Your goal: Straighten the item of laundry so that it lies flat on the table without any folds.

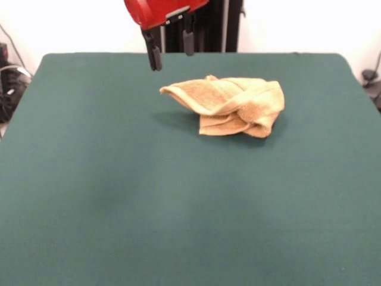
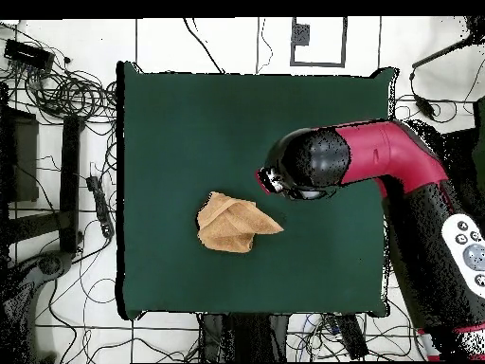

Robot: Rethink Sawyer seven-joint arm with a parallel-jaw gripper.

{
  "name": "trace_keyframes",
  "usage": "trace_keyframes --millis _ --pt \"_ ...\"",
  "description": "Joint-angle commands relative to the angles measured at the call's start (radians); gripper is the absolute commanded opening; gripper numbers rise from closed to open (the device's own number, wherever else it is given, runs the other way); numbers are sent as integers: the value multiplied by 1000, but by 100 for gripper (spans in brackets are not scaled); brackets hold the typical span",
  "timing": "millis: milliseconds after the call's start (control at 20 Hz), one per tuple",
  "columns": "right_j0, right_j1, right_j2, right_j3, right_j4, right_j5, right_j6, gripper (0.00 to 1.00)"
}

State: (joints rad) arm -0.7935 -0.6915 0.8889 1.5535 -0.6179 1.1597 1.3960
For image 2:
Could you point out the grey square frame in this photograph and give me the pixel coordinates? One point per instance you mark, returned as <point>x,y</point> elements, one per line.
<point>318,65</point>

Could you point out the dark green tablecloth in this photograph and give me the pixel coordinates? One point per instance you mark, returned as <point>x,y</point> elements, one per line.
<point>189,132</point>

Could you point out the small grey square plate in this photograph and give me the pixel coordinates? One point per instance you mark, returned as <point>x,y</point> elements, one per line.
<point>301,35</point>

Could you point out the dark grey stand base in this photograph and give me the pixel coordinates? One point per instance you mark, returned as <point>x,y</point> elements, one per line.
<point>51,264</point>

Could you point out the black tripod leg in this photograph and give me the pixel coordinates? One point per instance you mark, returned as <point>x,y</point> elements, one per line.
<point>439,53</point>

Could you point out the black box device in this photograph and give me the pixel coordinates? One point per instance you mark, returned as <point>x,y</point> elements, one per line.
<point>28,55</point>

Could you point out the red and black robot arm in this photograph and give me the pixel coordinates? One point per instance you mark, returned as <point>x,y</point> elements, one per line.
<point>379,151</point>

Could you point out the black upright bar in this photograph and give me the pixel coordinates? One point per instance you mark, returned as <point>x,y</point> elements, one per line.
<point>70,182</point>

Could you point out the black power strip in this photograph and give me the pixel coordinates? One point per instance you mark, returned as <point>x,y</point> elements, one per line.
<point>101,206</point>
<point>350,335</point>

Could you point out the black power adapter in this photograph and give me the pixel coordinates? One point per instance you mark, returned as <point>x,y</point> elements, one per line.
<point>425,107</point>

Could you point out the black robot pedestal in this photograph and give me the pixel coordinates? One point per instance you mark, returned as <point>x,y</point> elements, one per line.
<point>246,337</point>

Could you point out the black crossbar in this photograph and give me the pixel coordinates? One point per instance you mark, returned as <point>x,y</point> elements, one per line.
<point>34,225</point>

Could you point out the black flat panel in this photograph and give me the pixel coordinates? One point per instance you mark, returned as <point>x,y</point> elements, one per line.
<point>24,159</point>
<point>462,163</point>

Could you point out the tan terry towel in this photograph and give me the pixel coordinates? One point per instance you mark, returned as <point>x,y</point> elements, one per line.
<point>227,227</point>

